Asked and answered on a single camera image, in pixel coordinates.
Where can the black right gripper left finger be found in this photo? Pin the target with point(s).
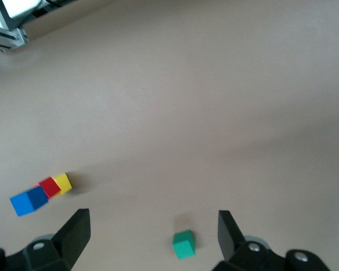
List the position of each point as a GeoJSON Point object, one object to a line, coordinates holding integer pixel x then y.
{"type": "Point", "coordinates": [73, 240]}

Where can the green wooden block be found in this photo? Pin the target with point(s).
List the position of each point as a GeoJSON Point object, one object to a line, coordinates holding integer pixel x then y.
{"type": "Point", "coordinates": [183, 245]}

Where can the blue wooden block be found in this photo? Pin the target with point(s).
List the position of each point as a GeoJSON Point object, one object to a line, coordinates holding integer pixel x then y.
{"type": "Point", "coordinates": [25, 201]}

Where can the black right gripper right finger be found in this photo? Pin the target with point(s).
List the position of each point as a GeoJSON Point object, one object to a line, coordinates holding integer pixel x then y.
{"type": "Point", "coordinates": [231, 245]}

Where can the red wooden block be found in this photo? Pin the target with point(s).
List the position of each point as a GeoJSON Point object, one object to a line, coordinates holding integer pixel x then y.
{"type": "Point", "coordinates": [51, 186]}

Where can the aluminium profile post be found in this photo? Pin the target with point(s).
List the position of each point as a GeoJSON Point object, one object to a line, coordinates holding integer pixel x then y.
{"type": "Point", "coordinates": [5, 36]}

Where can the yellow wooden block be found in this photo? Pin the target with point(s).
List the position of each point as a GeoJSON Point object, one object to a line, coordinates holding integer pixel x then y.
{"type": "Point", "coordinates": [63, 182]}

